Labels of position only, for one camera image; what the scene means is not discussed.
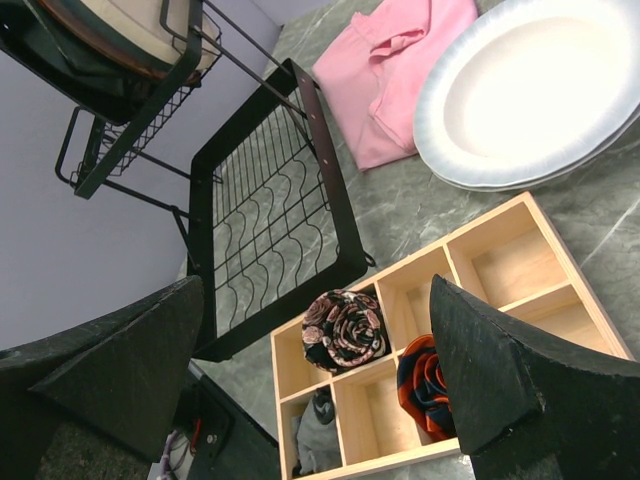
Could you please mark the white round plate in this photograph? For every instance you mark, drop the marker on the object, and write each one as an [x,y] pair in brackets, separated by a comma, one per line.
[528,92]

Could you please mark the grey rolled cloth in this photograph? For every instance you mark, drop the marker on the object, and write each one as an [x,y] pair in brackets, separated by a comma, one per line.
[315,436]

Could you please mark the brown rimmed dark plate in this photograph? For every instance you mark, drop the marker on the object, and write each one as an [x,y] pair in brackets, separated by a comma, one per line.
[110,45]

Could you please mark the black ribbed plate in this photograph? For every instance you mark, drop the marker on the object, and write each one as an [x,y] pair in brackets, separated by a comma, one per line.
[31,37]

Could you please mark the orange and black rolled tie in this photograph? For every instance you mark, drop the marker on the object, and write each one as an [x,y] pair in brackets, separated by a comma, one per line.
[422,391]

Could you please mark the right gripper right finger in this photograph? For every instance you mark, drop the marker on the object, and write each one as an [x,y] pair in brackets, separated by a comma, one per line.
[528,404]

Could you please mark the floral rolled tie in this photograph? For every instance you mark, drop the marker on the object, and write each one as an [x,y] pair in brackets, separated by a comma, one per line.
[342,330]

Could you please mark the black wire dish rack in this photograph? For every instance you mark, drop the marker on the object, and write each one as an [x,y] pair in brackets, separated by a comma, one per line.
[94,215]

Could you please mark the pink folded cloth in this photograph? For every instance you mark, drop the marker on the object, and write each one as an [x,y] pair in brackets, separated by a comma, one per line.
[372,73]

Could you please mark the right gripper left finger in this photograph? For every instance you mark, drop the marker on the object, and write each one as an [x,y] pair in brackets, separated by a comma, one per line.
[97,401]

